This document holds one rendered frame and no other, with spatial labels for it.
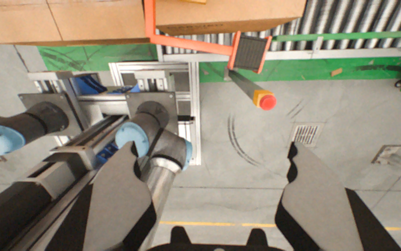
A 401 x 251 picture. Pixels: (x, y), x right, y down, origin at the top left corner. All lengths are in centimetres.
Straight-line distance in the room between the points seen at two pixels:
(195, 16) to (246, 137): 161
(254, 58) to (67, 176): 67
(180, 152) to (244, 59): 34
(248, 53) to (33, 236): 70
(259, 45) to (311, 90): 168
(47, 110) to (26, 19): 83
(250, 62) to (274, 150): 194
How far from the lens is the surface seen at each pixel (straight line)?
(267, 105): 68
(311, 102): 212
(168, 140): 50
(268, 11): 73
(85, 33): 136
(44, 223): 61
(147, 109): 61
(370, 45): 153
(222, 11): 70
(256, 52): 42
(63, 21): 144
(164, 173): 47
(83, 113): 100
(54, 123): 91
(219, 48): 41
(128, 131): 49
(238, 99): 175
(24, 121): 86
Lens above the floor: 163
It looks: 62 degrees down
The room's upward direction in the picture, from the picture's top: 176 degrees counter-clockwise
